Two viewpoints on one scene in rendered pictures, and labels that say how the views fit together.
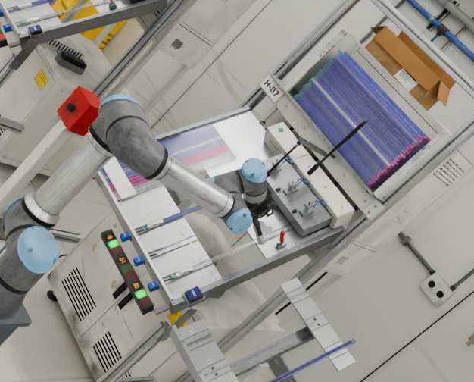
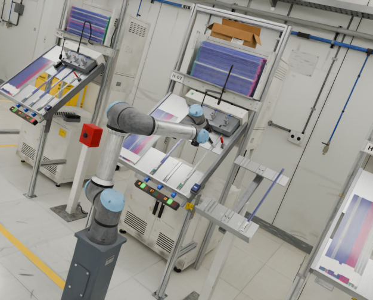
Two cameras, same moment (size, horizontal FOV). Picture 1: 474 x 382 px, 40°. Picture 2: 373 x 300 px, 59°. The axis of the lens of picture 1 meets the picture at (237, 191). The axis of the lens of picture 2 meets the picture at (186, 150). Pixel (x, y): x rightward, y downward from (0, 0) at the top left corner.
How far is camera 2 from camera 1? 27 cm
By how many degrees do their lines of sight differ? 3
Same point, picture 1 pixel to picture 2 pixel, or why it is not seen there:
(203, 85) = (137, 103)
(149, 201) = (149, 157)
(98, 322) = (152, 230)
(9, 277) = (105, 220)
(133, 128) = (130, 112)
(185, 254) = (180, 172)
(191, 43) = (124, 81)
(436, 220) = (279, 106)
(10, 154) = (65, 176)
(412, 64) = (236, 33)
